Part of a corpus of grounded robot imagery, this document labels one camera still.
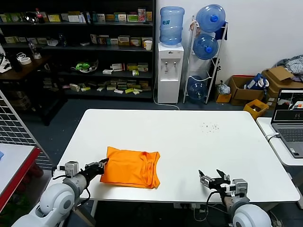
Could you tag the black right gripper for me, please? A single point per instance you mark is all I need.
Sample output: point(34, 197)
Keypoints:
point(225, 188)

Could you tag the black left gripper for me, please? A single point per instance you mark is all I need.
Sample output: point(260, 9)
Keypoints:
point(93, 169)

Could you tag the orange t-shirt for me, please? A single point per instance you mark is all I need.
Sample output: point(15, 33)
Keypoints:
point(127, 165)

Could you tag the pile of grey clothes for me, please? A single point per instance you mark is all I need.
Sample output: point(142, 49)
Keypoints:
point(296, 66)

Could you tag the white power strip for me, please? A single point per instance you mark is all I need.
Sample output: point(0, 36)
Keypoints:
point(197, 207)

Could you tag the large white table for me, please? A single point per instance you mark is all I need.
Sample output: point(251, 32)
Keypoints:
point(189, 146)

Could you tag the small white table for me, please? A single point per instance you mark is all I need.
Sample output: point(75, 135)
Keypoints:
point(279, 151)

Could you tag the yellow plastic crate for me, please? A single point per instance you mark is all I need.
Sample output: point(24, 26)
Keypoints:
point(256, 110)

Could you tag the small cardboard box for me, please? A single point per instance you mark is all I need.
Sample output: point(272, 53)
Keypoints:
point(223, 98)

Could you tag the grey laptop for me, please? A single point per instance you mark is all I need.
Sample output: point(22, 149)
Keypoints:
point(287, 134)

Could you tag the large open cardboard box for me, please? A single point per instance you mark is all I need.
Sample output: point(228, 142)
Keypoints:
point(239, 93)

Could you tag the red-edged white table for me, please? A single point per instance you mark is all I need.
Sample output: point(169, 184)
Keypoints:
point(14, 160)

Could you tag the white metal jug rack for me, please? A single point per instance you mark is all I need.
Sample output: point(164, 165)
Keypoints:
point(210, 89)

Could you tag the clear plastic bag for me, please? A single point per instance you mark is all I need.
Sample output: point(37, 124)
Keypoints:
point(224, 88)

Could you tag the flat white medicine box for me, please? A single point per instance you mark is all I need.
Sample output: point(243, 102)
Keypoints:
point(107, 71)

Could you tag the white red medicine box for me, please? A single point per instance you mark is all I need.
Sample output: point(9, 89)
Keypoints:
point(117, 67)

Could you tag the green items in plastic bag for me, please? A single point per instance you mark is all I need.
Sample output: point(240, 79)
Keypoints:
point(83, 66)

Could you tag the light blue cloth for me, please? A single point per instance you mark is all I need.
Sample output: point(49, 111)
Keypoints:
point(2, 154)

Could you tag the blue shopping bag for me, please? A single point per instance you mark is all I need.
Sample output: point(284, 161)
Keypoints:
point(254, 82)

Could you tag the pale green medicine box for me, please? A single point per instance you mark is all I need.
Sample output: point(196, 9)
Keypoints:
point(142, 67)

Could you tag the white water dispenser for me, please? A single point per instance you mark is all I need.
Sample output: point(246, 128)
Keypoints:
point(170, 78)

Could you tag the black tripod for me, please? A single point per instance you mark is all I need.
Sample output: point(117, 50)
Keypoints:
point(218, 68)

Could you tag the black shelving unit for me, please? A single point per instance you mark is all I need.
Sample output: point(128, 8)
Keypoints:
point(118, 48)

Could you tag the tall brown cardboard box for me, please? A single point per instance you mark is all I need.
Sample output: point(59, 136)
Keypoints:
point(281, 78)

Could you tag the dark wooden desk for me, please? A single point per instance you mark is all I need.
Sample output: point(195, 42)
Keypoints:
point(26, 69)

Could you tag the blue white medicine box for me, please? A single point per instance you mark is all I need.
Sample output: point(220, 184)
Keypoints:
point(112, 41)

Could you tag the yellow orange medicine box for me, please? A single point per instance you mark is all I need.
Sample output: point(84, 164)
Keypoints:
point(124, 40)

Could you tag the orange white medicine box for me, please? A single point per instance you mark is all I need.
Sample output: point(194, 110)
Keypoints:
point(136, 42)

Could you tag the white paper cup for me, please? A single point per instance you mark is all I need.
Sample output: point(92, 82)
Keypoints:
point(148, 45)

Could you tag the white tape roll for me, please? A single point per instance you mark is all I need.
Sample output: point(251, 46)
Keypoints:
point(25, 61)

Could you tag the dark blue bottle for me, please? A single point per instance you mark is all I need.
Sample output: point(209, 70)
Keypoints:
point(62, 40)

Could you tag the white open carton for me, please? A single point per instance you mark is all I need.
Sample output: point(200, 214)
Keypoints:
point(52, 42)

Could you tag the clear plastic bottle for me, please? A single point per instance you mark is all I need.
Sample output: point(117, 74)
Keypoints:
point(35, 50)

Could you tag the black flask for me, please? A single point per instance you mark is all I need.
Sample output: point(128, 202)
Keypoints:
point(16, 62)

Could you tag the green white medicine box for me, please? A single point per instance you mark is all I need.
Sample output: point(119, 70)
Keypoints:
point(132, 18)

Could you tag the pink medicine box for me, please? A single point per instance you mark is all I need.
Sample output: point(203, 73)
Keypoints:
point(141, 15)

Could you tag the blue labelled water jug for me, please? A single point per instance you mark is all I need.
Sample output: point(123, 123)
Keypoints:
point(171, 26)

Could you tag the cola bottle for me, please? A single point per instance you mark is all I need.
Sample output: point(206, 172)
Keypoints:
point(39, 16)

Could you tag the shiny silver bowl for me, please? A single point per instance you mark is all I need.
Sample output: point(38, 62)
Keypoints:
point(31, 17)

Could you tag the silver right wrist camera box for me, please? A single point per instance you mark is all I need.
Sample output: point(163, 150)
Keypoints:
point(239, 188)

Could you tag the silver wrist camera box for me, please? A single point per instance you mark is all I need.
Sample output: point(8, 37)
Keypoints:
point(239, 188)
point(71, 169)

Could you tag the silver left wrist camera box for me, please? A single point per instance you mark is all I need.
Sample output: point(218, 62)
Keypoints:
point(71, 169)

